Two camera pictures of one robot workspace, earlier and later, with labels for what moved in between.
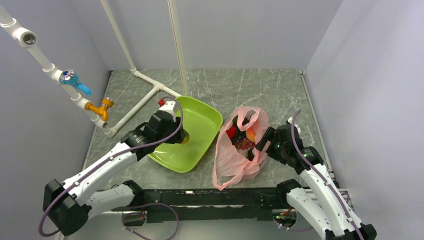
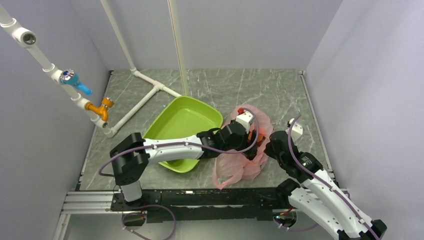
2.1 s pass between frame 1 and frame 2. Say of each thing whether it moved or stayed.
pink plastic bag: stayed
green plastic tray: stayed
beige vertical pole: stayed
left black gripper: moved
